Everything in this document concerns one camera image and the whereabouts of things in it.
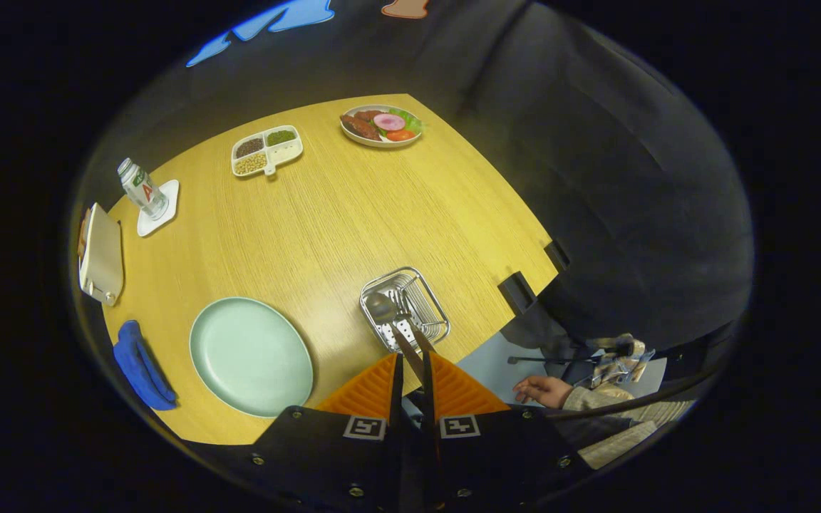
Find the pale green plate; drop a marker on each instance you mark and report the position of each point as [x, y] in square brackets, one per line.
[250, 356]

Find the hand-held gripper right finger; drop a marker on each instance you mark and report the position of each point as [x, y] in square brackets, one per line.
[482, 463]

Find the white plate with food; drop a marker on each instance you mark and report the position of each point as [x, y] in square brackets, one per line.
[375, 127]

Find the person's beige clothing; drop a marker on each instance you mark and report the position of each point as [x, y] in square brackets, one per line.
[617, 445]

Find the small clear drink bottle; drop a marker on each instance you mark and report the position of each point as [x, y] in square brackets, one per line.
[141, 189]

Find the white toaster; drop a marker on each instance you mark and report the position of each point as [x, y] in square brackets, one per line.
[104, 256]

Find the white divided dish with beans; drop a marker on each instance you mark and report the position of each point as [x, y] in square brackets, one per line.
[286, 151]

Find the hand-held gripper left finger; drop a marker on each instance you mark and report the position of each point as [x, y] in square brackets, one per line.
[350, 463]

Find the black metal stand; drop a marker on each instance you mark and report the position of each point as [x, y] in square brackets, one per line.
[546, 359]

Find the plaid cloth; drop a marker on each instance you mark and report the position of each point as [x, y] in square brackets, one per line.
[624, 356]

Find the brown bread slice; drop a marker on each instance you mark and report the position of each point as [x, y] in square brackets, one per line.
[83, 235]

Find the blue cloth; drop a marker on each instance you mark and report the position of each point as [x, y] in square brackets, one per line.
[136, 363]

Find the black table clamp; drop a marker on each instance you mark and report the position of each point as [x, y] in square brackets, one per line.
[557, 255]
[517, 292]

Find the white square coaster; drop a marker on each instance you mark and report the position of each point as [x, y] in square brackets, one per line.
[171, 191]

